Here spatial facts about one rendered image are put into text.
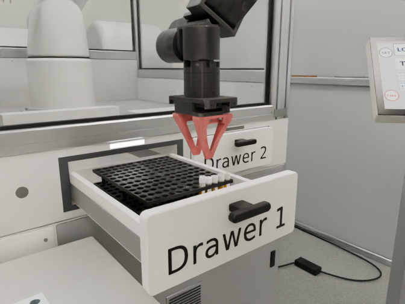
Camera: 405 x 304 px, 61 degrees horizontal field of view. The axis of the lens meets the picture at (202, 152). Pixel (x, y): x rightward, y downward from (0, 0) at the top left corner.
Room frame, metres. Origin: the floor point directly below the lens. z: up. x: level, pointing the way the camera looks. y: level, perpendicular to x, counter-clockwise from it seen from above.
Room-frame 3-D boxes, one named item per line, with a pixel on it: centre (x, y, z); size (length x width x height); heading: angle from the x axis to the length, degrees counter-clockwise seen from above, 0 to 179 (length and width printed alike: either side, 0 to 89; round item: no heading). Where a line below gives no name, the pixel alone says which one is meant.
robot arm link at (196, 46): (0.56, 0.01, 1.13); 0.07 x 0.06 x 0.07; 35
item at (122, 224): (0.63, 0.09, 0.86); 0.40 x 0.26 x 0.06; 38
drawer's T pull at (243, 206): (0.45, -0.06, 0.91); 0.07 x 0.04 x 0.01; 128
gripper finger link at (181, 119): (0.55, 0.00, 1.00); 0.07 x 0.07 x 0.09; 39
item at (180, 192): (0.55, 0.02, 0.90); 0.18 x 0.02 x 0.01; 128
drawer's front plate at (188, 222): (0.47, -0.04, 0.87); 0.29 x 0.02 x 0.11; 128
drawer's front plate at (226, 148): (0.91, -0.09, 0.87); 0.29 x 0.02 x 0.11; 128
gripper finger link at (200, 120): (0.55, 0.00, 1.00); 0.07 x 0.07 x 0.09; 39
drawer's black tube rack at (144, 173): (0.63, 0.08, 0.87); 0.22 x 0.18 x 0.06; 38
